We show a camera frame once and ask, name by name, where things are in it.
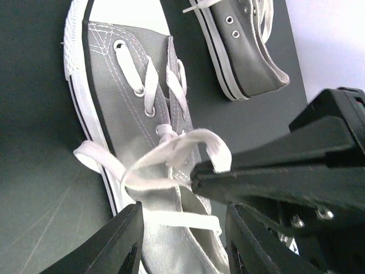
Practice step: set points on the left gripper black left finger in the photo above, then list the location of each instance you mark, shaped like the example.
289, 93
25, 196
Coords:
115, 248

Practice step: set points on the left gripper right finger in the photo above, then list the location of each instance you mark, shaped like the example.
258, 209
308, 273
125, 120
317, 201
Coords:
251, 248

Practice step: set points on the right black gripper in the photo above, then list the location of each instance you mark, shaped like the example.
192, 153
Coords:
314, 178

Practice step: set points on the grey sneaker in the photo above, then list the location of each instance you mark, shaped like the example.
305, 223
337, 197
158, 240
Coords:
129, 91
236, 32

